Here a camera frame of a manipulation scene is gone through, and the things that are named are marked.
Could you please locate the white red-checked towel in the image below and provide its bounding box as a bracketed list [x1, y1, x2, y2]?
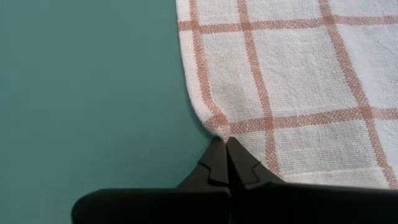
[175, 0, 398, 190]

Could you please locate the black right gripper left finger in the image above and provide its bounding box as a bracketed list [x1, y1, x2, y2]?
[71, 136, 231, 224]

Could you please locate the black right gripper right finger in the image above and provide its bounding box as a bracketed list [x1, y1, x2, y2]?
[226, 136, 398, 224]

